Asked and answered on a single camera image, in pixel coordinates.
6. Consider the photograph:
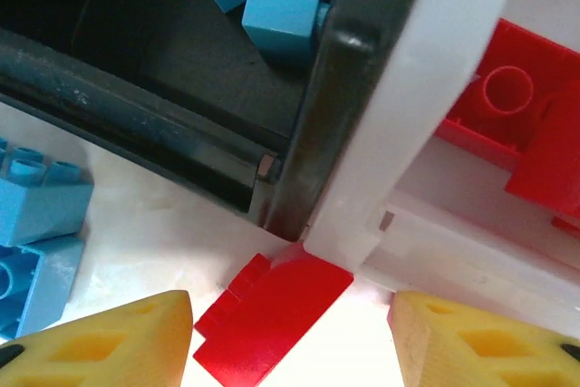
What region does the black plastic bin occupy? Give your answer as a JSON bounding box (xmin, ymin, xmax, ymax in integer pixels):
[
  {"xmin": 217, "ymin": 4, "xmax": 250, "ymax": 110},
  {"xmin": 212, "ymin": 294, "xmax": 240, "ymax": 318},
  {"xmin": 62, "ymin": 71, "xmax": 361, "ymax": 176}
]
[{"xmin": 0, "ymin": 0, "xmax": 436, "ymax": 243}]

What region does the white plastic bin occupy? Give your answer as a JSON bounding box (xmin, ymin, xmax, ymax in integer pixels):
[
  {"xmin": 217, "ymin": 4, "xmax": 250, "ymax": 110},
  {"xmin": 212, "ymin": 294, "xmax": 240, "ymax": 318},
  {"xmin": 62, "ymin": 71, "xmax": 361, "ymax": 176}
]
[{"xmin": 303, "ymin": 0, "xmax": 580, "ymax": 315}]

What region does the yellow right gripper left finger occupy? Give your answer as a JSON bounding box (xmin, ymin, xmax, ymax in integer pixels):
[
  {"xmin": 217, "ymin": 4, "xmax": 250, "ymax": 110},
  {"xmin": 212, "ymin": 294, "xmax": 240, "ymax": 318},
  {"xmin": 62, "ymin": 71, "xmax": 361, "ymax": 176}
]
[{"xmin": 0, "ymin": 289, "xmax": 194, "ymax": 387}]

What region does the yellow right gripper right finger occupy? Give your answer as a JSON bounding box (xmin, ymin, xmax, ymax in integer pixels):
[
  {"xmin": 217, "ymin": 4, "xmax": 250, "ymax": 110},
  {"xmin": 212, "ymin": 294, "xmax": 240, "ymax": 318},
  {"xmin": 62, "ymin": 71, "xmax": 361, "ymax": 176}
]
[{"xmin": 387, "ymin": 290, "xmax": 580, "ymax": 387}]

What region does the red lego brick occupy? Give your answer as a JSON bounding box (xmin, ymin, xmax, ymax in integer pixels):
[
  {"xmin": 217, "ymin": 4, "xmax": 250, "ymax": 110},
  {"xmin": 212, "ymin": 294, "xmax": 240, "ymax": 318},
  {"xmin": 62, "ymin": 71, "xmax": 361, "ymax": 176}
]
[
  {"xmin": 434, "ymin": 17, "xmax": 580, "ymax": 170},
  {"xmin": 193, "ymin": 241, "xmax": 355, "ymax": 387},
  {"xmin": 505, "ymin": 82, "xmax": 580, "ymax": 239}
]

